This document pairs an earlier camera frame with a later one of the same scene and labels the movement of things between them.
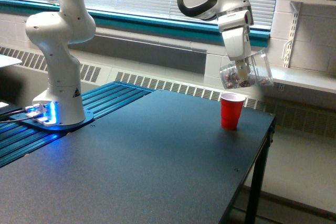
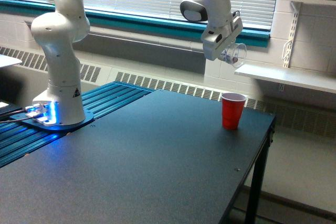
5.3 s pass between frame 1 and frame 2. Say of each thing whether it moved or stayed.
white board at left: stayed
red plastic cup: stayed
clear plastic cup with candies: moved
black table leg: stayed
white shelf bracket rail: stayed
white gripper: moved
